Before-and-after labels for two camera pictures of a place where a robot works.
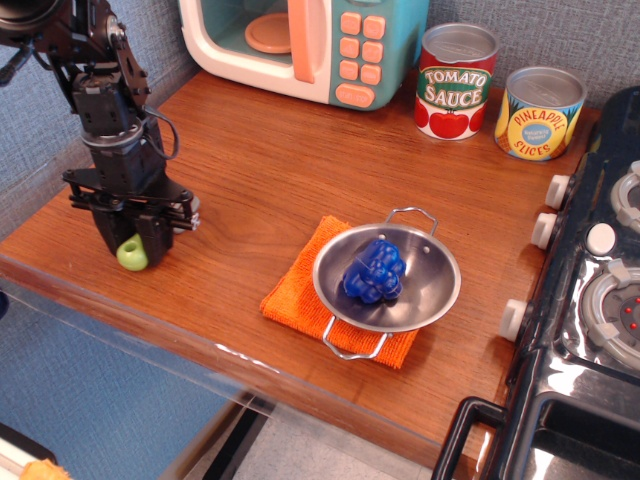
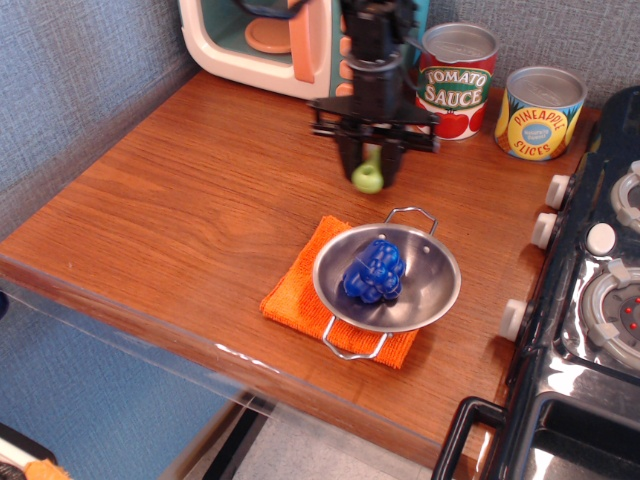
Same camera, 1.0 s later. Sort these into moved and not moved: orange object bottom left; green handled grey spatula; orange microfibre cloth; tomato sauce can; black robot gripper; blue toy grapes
Moved: black robot gripper; green handled grey spatula
Not moved: orange microfibre cloth; tomato sauce can; blue toy grapes; orange object bottom left
